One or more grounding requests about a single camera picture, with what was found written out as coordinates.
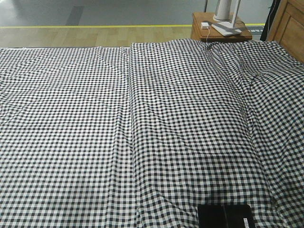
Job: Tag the black smartphone with sticker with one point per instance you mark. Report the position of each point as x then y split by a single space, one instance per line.
225 216

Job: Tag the checkered quilt on bed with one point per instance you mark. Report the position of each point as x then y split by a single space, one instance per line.
216 124

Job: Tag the black white checkered bedsheet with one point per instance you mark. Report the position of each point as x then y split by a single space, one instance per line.
65 138

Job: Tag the white power adapter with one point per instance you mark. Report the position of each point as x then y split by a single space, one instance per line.
204 25

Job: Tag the wooden headboard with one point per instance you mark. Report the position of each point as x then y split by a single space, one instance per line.
288 28

